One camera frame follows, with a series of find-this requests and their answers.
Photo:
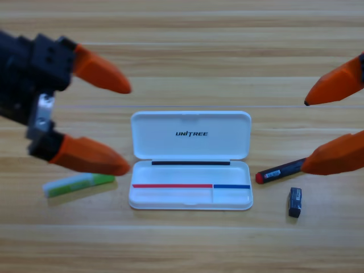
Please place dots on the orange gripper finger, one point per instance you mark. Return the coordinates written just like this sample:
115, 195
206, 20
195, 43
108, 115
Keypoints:
91, 156
335, 156

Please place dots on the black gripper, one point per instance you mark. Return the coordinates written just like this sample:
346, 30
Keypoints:
362, 68
45, 62

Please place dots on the green and white marker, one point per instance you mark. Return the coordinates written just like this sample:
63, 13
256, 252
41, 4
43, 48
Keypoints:
74, 185

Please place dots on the black eraser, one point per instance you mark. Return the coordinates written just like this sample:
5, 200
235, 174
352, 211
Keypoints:
295, 203

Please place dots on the black marker with red cap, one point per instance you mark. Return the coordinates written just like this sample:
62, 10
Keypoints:
273, 173

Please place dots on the white Unitree pencil case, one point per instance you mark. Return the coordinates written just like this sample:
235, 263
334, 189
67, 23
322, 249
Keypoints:
170, 148

